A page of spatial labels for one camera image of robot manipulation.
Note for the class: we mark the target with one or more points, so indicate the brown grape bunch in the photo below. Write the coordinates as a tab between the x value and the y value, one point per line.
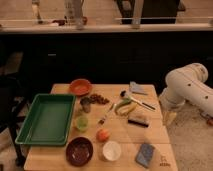
98	99

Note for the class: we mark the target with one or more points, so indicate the dark red bowl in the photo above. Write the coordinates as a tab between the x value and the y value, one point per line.
79	151

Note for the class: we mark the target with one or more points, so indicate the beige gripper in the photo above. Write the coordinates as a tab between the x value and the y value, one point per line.
168	117

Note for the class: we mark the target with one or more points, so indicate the grey cloth piece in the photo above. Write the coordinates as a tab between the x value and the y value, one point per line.
136	88

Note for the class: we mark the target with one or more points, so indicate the yellow green banana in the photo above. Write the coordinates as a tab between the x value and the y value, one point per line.
125	107

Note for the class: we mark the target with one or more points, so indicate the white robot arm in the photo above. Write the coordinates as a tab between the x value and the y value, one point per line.
186	84

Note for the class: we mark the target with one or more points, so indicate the white paper cup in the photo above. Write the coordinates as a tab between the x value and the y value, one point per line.
112	150

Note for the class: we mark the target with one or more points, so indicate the green plastic tray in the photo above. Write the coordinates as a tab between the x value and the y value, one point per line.
48	120

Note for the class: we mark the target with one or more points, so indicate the brush with wooden handle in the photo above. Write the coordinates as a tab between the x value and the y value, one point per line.
103	119

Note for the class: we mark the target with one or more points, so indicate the small green cup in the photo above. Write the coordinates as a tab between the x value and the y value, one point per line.
82	123

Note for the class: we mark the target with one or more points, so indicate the knife with black handle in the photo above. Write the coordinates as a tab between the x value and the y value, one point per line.
125	94

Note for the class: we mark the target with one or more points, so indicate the orange fruit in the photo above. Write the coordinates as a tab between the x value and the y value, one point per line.
102	135

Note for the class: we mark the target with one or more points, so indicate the orange bowl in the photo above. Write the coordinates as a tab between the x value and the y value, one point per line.
80	87

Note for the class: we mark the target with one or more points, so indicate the blue sponge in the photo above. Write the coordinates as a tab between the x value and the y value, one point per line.
145	154

